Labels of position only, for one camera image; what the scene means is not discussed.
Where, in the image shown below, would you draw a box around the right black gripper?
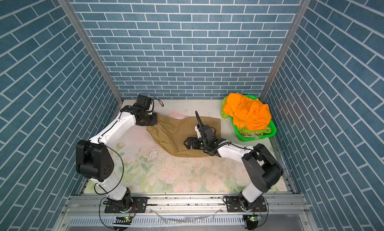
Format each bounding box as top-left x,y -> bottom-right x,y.
183,135 -> 210,150

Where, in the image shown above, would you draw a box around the tan drawstring shorts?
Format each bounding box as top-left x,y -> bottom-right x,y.
146,113 -> 209,158

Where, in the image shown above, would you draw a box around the green perforated plastic basket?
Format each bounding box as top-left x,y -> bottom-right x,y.
221,93 -> 277,142

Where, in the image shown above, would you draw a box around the orange shorts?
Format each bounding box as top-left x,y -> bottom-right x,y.
222,93 -> 272,130

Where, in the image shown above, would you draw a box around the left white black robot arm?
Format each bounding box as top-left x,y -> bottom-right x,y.
76,105 -> 157,209

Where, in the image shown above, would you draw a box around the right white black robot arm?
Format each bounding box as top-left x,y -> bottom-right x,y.
184,125 -> 284,211

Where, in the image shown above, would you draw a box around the light green garment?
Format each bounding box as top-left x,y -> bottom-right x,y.
221,97 -> 273,141

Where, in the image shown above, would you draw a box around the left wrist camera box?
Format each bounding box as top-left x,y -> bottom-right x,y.
134,94 -> 153,111

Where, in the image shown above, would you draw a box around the aluminium front rail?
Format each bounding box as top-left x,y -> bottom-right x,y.
59,192 -> 313,217

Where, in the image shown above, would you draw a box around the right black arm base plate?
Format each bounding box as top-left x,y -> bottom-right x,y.
222,196 -> 268,213

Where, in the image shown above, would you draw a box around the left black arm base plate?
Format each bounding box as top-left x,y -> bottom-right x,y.
103,197 -> 149,214

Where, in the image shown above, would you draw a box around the left aluminium corner post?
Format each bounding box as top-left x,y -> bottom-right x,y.
57,0 -> 124,104

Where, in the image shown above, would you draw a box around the aluminium corner post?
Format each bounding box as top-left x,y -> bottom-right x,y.
57,0 -> 124,104
259,0 -> 312,102

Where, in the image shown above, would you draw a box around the right aluminium corner post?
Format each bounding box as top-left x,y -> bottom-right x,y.
259,0 -> 312,102

